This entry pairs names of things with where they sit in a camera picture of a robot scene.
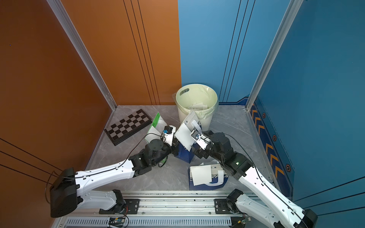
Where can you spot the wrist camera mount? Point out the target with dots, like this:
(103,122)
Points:
(200,139)
(168,134)

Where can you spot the aluminium corner post left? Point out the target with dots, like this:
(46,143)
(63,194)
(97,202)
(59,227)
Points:
(73,35)

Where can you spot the blue white bag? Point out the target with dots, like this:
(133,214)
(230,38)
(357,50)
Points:
(185,155)
(219,179)

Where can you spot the white receipt paper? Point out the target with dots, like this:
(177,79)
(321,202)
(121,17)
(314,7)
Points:
(183,134)

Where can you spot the green circuit board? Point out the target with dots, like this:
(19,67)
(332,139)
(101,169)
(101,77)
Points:
(118,222)
(246,220)

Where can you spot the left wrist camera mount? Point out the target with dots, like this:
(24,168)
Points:
(168,134)

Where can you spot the pale green trash bin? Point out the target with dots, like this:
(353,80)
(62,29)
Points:
(199,98)

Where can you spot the green circuit board left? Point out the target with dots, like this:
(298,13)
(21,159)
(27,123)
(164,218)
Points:
(118,222)

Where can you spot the black white chessboard box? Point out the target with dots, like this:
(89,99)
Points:
(128,126)

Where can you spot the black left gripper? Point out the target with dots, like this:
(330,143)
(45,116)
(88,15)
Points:
(174,147)

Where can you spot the green circuit board right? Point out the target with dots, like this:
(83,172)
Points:
(246,220)

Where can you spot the green white paper bag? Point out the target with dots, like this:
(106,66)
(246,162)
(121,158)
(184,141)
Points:
(156,131)

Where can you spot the aluminium corner post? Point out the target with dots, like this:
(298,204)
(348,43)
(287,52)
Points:
(73,35)
(284,27)

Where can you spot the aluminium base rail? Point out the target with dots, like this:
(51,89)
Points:
(164,209)

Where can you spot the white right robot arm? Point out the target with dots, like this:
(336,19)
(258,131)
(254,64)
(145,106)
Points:
(275,210)

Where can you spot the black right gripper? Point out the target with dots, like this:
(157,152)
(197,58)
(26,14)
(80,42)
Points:
(199,152)

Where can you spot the aluminium corner post right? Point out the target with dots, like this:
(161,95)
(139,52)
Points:
(284,27)

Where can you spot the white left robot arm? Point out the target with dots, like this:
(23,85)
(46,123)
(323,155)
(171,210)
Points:
(74,190)

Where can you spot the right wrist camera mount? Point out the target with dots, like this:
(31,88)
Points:
(200,139)

